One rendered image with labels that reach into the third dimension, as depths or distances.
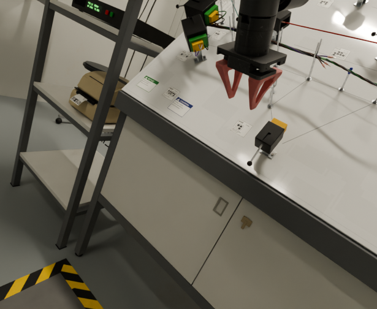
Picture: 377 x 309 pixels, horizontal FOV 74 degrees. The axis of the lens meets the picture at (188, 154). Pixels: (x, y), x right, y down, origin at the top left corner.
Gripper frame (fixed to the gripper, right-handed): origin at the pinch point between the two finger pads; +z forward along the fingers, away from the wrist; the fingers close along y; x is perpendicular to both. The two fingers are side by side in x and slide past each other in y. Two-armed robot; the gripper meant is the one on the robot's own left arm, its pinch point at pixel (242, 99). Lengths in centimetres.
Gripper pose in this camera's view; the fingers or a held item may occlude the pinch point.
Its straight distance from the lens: 49.9
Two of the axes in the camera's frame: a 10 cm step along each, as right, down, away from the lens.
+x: -7.7, 4.1, -4.8
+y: -6.4, -5.2, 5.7
